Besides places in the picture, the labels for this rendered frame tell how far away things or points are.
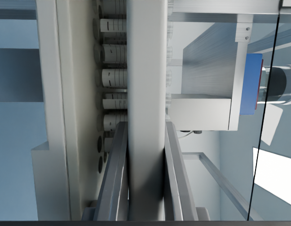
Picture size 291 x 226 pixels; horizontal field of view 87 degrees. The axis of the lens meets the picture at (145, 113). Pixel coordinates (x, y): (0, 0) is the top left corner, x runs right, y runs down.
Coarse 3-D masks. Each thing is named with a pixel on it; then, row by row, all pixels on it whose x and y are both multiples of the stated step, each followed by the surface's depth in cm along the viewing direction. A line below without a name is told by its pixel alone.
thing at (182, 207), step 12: (168, 132) 9; (168, 144) 8; (168, 156) 8; (180, 156) 8; (168, 168) 7; (180, 168) 7; (168, 180) 7; (180, 180) 7; (168, 192) 7; (180, 192) 6; (168, 204) 7; (180, 204) 6; (192, 204) 6; (168, 216) 7; (180, 216) 6; (192, 216) 6; (204, 216) 6
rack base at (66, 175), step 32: (64, 0) 7; (64, 32) 7; (64, 64) 7; (96, 64) 11; (64, 96) 8; (64, 128) 8; (96, 128) 11; (32, 160) 8; (64, 160) 8; (96, 160) 11; (64, 192) 8; (96, 192) 11
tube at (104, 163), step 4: (100, 156) 13; (104, 156) 13; (108, 156) 13; (100, 160) 12; (104, 160) 12; (100, 164) 12; (104, 164) 12; (100, 168) 12; (104, 168) 12; (100, 172) 12; (104, 172) 12
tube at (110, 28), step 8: (96, 24) 11; (104, 24) 11; (112, 24) 11; (120, 24) 11; (168, 24) 11; (96, 32) 11; (104, 32) 11; (112, 32) 11; (120, 32) 11; (168, 32) 11
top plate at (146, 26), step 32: (128, 0) 7; (160, 0) 7; (128, 32) 7; (160, 32) 7; (128, 64) 8; (160, 64) 8; (128, 96) 8; (160, 96) 8; (128, 128) 8; (160, 128) 8; (128, 160) 8; (160, 160) 8; (128, 192) 9; (160, 192) 8
